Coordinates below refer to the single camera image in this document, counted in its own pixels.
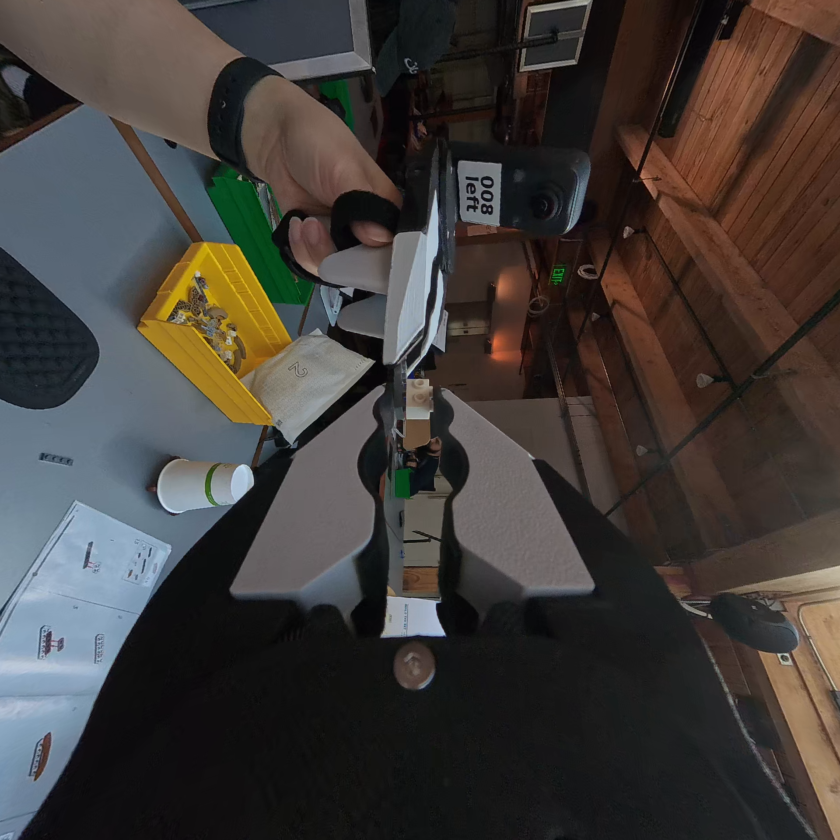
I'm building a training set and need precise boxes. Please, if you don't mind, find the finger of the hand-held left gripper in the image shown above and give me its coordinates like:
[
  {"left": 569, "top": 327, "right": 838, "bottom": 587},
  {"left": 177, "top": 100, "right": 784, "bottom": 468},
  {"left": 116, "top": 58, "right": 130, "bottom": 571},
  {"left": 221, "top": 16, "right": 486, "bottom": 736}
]
[{"left": 382, "top": 190, "right": 454, "bottom": 368}]

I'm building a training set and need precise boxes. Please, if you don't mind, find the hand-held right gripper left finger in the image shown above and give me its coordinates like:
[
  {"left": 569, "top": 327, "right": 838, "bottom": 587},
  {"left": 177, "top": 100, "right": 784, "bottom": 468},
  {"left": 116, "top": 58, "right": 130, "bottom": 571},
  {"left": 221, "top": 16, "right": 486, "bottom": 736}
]
[{"left": 230, "top": 386, "right": 395, "bottom": 634}]

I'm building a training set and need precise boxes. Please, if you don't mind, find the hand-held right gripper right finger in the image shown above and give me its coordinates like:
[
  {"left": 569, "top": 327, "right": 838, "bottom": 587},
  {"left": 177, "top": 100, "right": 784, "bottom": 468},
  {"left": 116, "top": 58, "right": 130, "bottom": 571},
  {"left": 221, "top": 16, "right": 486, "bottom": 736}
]
[{"left": 436, "top": 387, "right": 597, "bottom": 631}]

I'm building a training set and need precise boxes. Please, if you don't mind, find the small pale lego bracket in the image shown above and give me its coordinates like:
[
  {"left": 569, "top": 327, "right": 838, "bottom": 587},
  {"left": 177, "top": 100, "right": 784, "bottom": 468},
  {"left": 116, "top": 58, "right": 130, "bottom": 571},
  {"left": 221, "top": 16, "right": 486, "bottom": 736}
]
[{"left": 403, "top": 377, "right": 437, "bottom": 421}]

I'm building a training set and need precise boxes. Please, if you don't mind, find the person's left forearm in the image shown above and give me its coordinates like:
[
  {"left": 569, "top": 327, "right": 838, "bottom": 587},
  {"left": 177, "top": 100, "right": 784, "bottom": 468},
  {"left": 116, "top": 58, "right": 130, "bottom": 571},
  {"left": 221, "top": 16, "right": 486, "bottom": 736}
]
[{"left": 0, "top": 0, "right": 227, "bottom": 161}]

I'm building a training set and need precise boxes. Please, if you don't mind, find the lego instruction booklet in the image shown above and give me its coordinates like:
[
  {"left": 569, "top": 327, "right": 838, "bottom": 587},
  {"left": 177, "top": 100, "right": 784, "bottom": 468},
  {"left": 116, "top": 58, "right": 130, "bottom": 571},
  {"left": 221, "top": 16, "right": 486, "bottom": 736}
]
[{"left": 0, "top": 500, "right": 173, "bottom": 821}]

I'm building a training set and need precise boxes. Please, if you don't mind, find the person's left hand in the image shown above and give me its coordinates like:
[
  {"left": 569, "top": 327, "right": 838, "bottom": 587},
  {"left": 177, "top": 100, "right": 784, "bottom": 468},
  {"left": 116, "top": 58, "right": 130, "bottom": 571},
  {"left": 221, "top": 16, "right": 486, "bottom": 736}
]
[{"left": 243, "top": 75, "right": 403, "bottom": 280}]

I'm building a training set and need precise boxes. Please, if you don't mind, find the white green striped paper cup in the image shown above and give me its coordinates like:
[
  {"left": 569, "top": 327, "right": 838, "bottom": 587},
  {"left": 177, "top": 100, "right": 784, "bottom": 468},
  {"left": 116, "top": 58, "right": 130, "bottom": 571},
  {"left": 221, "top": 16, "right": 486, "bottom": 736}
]
[{"left": 156, "top": 457, "right": 256, "bottom": 515}]

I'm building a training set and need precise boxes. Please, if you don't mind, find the white paper bag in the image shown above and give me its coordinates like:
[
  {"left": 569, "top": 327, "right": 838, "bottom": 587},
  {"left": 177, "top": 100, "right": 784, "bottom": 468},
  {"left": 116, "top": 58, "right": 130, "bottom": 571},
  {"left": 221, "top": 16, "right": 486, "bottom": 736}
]
[{"left": 239, "top": 328, "right": 376, "bottom": 444}]

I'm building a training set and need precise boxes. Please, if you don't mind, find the large green plastic bin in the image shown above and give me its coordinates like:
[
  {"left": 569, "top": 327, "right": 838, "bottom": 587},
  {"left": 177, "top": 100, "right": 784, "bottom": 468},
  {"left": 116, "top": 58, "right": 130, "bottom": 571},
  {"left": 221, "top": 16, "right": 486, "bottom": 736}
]
[{"left": 206, "top": 164, "right": 316, "bottom": 306}]

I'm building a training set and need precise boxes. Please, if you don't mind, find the yellow plastic bin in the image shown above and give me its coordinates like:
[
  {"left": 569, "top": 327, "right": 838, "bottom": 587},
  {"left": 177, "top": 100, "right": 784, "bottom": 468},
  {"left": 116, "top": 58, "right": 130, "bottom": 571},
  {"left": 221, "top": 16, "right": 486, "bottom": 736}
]
[{"left": 138, "top": 241, "right": 293, "bottom": 426}]

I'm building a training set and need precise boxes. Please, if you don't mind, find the small green plastic bin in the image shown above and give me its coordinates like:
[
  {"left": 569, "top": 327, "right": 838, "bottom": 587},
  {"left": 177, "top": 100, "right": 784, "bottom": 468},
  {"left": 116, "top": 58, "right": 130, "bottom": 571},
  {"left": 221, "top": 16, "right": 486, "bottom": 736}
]
[{"left": 318, "top": 79, "right": 355, "bottom": 132}]

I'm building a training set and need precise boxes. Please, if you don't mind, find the black wrist band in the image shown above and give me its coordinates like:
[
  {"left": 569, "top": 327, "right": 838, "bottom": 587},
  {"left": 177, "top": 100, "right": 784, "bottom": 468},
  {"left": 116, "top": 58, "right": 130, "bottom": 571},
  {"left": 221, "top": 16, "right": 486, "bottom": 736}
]
[{"left": 206, "top": 57, "right": 286, "bottom": 181}]

